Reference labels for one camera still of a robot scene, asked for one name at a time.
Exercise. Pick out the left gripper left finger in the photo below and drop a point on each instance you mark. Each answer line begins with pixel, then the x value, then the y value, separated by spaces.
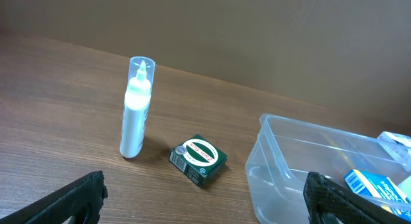
pixel 78 202

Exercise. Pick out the blue VapoDrops box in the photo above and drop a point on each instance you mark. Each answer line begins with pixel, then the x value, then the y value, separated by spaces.
pixel 374 185

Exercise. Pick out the white medicine box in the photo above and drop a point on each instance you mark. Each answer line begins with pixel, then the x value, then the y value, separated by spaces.
pixel 397 146

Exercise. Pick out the green Zam-Buk box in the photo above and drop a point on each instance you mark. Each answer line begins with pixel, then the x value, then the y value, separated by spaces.
pixel 198 159

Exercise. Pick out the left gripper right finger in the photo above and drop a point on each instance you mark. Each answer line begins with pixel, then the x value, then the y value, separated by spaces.
pixel 329 202

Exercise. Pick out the white spray bottle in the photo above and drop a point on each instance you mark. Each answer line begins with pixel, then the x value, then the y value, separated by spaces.
pixel 136 105

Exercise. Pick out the clear plastic container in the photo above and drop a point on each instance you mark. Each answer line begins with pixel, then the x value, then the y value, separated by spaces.
pixel 285 152

